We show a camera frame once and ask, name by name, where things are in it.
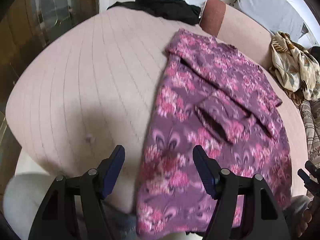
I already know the purple floral garment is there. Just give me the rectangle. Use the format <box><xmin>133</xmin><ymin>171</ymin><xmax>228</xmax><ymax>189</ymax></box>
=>
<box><xmin>137</xmin><ymin>29</ymin><xmax>292</xmax><ymax>239</ymax></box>

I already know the person's right hand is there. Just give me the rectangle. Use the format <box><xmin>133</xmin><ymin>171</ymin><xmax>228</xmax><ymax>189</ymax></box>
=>
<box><xmin>297</xmin><ymin>197</ymin><xmax>320</xmax><ymax>240</ymax></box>

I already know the person's right jeans leg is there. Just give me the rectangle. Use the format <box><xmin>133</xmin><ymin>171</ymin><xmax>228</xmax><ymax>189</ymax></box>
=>
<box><xmin>283</xmin><ymin>195</ymin><xmax>311</xmax><ymax>239</ymax></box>

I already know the person's jeans leg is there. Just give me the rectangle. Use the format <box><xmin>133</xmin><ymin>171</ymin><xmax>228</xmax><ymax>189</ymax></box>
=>
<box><xmin>283</xmin><ymin>195</ymin><xmax>311</xmax><ymax>239</ymax></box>
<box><xmin>3</xmin><ymin>173</ymin><xmax>137</xmax><ymax>239</ymax></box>

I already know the person's left jeans leg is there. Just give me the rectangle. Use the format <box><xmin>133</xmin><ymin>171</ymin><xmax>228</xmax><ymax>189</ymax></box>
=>
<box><xmin>3</xmin><ymin>173</ymin><xmax>137</xmax><ymax>239</ymax></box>

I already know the striped beige cushion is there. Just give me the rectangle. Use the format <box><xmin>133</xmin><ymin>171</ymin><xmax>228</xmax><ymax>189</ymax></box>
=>
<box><xmin>299</xmin><ymin>100</ymin><xmax>320</xmax><ymax>162</ymax></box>

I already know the beige floral crumpled cloth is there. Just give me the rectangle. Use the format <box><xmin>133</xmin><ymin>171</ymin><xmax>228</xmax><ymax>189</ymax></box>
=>
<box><xmin>270</xmin><ymin>31</ymin><xmax>319</xmax><ymax>105</ymax></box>

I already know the small black cloth on armrest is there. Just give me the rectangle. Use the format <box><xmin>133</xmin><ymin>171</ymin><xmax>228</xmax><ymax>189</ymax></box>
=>
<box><xmin>309</xmin><ymin>46</ymin><xmax>320</xmax><ymax>64</ymax></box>

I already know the pink quilted sofa bed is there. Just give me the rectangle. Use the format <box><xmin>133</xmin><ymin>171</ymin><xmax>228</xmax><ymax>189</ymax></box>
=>
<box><xmin>6</xmin><ymin>0</ymin><xmax>308</xmax><ymax>212</ymax></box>

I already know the grey pillow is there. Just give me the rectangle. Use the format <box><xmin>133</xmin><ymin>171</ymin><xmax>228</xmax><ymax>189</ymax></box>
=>
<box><xmin>232</xmin><ymin>0</ymin><xmax>309</xmax><ymax>42</ymax></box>

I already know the black garment on bed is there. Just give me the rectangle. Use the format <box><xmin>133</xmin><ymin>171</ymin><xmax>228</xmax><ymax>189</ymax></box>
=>
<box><xmin>108</xmin><ymin>0</ymin><xmax>201</xmax><ymax>25</ymax></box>

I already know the wooden glass door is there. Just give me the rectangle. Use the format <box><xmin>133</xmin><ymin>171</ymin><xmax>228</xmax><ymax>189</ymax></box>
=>
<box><xmin>1</xmin><ymin>0</ymin><xmax>99</xmax><ymax>114</ymax></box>

